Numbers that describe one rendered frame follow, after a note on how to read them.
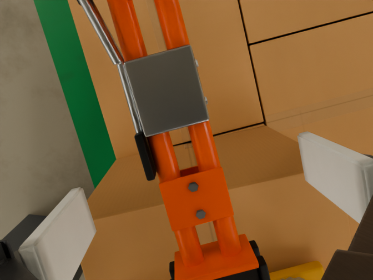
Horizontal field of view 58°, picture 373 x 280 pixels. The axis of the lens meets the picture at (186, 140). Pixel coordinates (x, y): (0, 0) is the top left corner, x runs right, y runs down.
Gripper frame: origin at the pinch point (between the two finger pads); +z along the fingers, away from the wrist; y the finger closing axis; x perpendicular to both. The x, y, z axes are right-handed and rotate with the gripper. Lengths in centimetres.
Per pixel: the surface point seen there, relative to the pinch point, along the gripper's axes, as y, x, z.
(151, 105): -2.2, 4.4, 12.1
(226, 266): 0.8, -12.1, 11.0
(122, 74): -4.2, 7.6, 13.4
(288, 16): 31, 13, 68
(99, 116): -34, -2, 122
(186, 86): 1.2, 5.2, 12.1
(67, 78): -42, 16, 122
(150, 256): -9.3, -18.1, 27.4
